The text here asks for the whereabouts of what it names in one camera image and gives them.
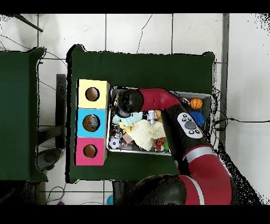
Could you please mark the light blue waffle cloth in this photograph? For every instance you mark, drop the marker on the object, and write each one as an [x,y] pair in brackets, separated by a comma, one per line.
[133,118]

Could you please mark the cream waffle cloth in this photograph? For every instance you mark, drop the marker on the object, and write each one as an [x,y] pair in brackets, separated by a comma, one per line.
[145,133]

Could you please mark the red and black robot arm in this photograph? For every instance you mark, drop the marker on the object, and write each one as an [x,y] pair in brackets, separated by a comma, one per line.
[202,169]

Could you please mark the shallow clear mesh bin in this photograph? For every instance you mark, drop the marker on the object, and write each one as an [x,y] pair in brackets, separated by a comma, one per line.
[206,105]

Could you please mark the yellow rubber duck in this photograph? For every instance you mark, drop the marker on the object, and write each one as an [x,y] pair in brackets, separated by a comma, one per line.
[125,126]

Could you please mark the grey metal toy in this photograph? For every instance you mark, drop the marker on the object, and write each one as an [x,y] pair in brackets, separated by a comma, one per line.
[151,117]

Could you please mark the black and white soccer ball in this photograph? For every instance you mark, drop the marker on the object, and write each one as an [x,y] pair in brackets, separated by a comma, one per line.
[114,143]

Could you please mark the dark green table cloth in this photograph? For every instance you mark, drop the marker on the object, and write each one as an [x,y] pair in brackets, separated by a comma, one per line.
[139,72]

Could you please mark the orange striped tiger toy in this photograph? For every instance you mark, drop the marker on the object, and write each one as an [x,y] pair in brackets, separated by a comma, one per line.
[159,145]

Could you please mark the orange basketball toy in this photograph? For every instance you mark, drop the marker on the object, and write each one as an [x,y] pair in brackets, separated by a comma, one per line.
[196,103]

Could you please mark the blue spiky ball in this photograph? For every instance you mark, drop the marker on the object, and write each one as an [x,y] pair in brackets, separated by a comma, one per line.
[199,119]

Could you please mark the black flat panel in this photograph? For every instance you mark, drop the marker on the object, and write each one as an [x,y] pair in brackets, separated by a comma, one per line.
[61,97]

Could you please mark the blue round object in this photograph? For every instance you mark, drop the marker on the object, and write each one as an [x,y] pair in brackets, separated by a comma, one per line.
[109,200]

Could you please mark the grey stand base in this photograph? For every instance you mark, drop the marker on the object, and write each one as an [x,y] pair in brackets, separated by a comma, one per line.
[48,157]

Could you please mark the green cloth side table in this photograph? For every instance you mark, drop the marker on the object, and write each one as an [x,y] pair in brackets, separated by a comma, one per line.
[19,114]

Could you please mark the dark thin rod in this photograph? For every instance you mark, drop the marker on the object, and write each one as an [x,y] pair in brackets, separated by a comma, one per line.
[27,23]

